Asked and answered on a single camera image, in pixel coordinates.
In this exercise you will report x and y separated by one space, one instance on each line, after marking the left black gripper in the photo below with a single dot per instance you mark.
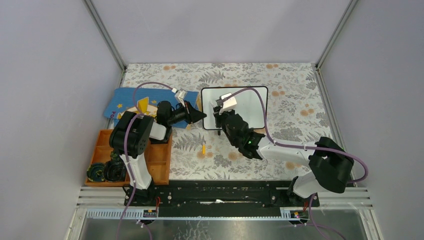
194 115

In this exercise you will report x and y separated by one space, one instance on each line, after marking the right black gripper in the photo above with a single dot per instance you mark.
218 116

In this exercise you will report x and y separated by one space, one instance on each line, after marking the yellow marker cap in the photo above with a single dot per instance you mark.
204 149

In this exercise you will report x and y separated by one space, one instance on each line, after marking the black framed whiteboard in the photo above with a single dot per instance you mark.
249 105

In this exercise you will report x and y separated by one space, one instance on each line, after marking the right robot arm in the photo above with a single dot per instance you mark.
329 166

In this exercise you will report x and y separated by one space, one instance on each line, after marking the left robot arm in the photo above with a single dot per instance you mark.
130 137

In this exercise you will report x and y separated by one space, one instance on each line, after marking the wooden compartment tray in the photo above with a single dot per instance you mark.
157 158

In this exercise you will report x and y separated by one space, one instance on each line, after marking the blue pikachu cloth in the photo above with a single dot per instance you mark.
132 100

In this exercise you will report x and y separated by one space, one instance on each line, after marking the floral table mat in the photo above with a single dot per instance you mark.
295 112

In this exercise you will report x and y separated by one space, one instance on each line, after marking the dark round object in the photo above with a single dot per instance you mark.
95 172

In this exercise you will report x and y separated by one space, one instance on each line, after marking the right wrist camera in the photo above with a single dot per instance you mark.
226 103

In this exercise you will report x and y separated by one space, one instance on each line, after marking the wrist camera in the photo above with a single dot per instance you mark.
226 103
179 95

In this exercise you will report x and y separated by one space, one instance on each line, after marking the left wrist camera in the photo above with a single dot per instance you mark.
179 95

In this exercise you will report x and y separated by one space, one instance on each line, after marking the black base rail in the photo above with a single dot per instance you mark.
219 198

